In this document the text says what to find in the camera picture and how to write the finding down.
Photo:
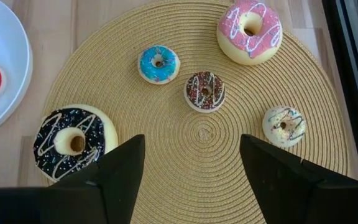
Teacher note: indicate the small blue glazed donut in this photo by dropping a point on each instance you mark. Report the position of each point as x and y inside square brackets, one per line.
[148, 68]

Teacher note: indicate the round woven straw placemat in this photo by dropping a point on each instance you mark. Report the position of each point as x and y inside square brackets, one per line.
[197, 149]

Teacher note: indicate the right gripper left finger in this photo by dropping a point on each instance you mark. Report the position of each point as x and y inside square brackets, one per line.
[113, 186]

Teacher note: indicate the large pink glazed donut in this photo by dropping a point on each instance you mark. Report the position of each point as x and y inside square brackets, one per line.
[228, 43]

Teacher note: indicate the small white glazed donut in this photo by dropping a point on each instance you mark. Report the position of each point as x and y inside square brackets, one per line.
[272, 130]

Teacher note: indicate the white round plate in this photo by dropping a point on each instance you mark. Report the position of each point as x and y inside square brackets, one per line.
[2, 37]

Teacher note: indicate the small brown glazed donut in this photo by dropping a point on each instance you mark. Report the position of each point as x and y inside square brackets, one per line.
[191, 96]

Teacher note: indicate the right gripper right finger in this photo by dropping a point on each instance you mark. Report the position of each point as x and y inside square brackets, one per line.
[284, 193]

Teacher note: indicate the black aluminium table frame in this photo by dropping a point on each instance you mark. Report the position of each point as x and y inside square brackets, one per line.
[343, 77]

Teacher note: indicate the small cream object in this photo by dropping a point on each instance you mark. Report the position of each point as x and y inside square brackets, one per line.
[45, 149]

